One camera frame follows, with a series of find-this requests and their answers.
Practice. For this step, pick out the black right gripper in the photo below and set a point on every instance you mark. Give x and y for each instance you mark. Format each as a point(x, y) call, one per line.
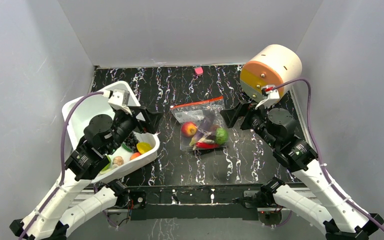
point(245, 115)

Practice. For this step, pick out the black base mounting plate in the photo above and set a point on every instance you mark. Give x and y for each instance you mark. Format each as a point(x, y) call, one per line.
point(220, 201)

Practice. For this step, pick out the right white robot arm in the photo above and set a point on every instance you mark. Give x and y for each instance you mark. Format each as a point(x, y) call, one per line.
point(334, 213)

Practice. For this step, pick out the clear zip bag orange zipper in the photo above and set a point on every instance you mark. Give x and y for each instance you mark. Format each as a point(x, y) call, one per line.
point(195, 112)

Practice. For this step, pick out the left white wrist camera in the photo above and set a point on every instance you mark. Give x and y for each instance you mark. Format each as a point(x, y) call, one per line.
point(121, 100)

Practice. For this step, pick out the beige toy garlic bulb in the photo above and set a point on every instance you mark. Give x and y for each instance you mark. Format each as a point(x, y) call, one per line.
point(118, 161)

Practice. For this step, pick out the white plastic bin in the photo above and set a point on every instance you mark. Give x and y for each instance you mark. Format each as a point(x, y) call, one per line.
point(98, 104)

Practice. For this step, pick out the red toy chili pepper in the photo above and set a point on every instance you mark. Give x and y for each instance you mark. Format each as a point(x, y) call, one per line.
point(206, 146)

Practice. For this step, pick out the small pink eraser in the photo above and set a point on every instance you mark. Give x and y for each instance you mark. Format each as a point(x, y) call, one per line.
point(198, 71)

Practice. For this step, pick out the purple toy eggplant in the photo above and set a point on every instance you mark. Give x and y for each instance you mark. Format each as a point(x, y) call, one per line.
point(203, 128)

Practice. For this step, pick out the yellow toy starfruit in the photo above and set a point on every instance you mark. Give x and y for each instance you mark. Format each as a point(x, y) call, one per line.
point(143, 147)

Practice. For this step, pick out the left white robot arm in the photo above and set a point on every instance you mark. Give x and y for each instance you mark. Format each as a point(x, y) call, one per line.
point(81, 167)

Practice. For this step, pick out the red yellow toy pomegranate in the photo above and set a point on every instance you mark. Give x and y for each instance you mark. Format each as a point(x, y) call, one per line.
point(188, 129)

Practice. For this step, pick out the green toy custard apple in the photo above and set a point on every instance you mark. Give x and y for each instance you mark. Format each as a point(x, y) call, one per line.
point(221, 136)

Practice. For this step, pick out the orange toy peach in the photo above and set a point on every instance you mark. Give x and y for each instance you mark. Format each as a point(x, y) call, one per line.
point(135, 155)

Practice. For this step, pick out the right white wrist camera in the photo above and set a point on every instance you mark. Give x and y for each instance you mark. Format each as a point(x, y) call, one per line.
point(270, 96)

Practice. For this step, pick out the light green toy fruit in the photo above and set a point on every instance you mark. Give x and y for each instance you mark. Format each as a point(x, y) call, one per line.
point(108, 166)

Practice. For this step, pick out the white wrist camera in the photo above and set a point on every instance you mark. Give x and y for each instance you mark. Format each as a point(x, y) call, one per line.
point(121, 100)
point(270, 96)

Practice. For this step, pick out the black toy grape bunch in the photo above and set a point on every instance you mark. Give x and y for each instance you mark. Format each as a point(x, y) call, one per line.
point(131, 142)

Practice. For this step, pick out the round cream drawer cabinet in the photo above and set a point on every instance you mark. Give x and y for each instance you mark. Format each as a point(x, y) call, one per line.
point(274, 65)

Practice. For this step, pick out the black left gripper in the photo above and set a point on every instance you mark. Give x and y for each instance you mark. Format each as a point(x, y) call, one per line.
point(152, 119)

